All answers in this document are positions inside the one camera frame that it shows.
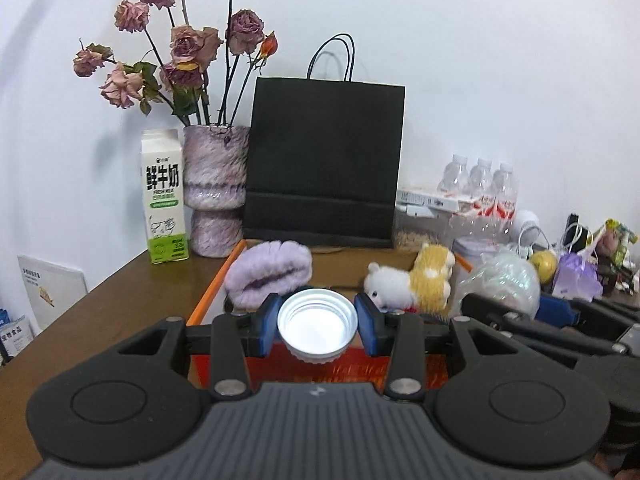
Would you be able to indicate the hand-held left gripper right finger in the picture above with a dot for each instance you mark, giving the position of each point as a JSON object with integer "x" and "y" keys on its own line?
{"x": 370, "y": 325}

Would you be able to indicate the purple tissue pack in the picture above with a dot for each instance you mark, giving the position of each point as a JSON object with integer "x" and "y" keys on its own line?
{"x": 575, "y": 275}

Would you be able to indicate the white green milk carton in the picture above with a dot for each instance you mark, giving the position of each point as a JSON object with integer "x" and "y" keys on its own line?
{"x": 162, "y": 195}

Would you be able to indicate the black paper bag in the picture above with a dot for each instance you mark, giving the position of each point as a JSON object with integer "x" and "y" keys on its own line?
{"x": 325, "y": 160}

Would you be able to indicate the clear plastic container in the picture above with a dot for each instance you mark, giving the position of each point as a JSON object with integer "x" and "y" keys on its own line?
{"x": 420, "y": 232}

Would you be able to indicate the white flat box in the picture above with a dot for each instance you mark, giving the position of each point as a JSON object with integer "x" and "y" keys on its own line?
{"x": 425, "y": 200}

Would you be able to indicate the white round device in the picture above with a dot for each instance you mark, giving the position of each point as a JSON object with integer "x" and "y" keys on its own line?
{"x": 525, "y": 220}

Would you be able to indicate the white screw lid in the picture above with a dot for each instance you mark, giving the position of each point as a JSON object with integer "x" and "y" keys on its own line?
{"x": 317, "y": 327}

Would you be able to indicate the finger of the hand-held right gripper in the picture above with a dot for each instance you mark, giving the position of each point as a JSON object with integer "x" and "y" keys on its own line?
{"x": 500, "y": 317}
{"x": 557, "y": 310}

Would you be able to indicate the yellow green fruit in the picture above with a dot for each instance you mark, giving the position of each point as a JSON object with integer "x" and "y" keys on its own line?
{"x": 544, "y": 262}

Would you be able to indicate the clear plastic bag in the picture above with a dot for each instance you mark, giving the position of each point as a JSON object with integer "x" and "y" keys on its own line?
{"x": 505, "y": 277}

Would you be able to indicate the red cardboard box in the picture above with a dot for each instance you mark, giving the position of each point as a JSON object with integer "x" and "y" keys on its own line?
{"x": 320, "y": 375}

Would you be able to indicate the purple towel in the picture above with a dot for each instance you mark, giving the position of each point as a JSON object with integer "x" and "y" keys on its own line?
{"x": 270, "y": 265}

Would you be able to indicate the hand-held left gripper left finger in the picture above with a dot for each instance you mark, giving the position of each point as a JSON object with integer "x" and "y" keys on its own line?
{"x": 267, "y": 325}

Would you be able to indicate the white yellow plush toy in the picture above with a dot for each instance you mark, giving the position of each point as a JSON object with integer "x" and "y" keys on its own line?
{"x": 430, "y": 275}

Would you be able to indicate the white printed board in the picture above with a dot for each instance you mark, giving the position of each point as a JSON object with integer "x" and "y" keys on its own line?
{"x": 50, "y": 290}

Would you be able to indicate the colourful snack bag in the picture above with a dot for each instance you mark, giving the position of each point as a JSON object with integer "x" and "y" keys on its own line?
{"x": 617, "y": 237}

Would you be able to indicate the dried rose bouquet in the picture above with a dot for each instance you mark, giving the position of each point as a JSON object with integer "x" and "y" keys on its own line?
{"x": 190, "y": 42}

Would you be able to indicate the small black box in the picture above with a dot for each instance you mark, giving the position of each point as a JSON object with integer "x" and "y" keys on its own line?
{"x": 612, "y": 275}

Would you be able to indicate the fuzzy purple vase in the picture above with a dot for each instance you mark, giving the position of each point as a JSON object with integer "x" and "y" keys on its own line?
{"x": 215, "y": 175}

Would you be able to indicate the blue white packet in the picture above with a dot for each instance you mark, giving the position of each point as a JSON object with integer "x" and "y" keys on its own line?
{"x": 15, "y": 335}

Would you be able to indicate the grey tin box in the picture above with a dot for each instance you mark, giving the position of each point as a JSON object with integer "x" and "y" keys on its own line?
{"x": 470, "y": 246}

